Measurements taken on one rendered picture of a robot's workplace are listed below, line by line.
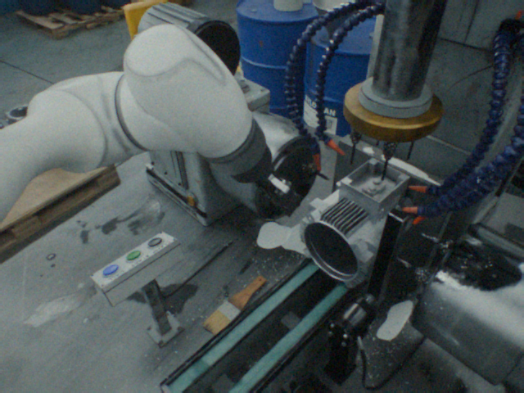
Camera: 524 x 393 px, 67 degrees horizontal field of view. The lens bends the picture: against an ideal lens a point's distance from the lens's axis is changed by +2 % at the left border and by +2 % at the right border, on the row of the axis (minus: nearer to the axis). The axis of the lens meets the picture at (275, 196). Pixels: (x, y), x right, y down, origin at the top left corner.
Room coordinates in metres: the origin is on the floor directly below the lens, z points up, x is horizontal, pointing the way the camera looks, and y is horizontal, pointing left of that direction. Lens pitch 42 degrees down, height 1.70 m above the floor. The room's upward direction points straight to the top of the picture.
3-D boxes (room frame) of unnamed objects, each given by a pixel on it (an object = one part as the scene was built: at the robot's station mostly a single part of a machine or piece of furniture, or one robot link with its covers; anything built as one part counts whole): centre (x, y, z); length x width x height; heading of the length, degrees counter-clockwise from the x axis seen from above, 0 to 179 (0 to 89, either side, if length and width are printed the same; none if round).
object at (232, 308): (0.57, 0.10, 0.80); 0.21 x 0.05 x 0.01; 140
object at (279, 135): (0.88, 0.06, 1.04); 0.37 x 0.25 x 0.25; 45
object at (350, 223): (0.63, -0.19, 1.02); 0.20 x 0.19 x 0.19; 135
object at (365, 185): (0.66, -0.22, 1.11); 0.12 x 0.11 x 0.07; 135
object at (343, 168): (0.75, -0.30, 0.97); 0.30 x 0.11 x 0.34; 45
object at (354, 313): (0.50, -0.30, 0.92); 0.45 x 0.13 x 0.24; 135
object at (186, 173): (1.05, 0.23, 0.99); 0.35 x 0.31 x 0.37; 45
